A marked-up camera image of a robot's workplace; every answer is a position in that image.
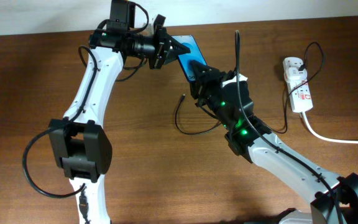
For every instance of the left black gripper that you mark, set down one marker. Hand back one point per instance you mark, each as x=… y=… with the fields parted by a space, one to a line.
x=165 y=46

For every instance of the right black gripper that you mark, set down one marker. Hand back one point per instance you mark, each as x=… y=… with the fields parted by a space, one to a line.
x=206 y=81

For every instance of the blue screen smartphone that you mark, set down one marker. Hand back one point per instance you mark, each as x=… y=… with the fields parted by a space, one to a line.
x=185 y=59

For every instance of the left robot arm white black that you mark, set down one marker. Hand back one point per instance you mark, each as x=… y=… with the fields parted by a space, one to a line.
x=80 y=146

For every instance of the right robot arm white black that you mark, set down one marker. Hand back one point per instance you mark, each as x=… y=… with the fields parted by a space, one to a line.
x=332 y=198

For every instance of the white usb charger plug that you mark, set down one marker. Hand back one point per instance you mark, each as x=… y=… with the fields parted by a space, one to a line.
x=293 y=74

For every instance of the white power strip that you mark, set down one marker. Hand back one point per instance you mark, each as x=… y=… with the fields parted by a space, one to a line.
x=299 y=92

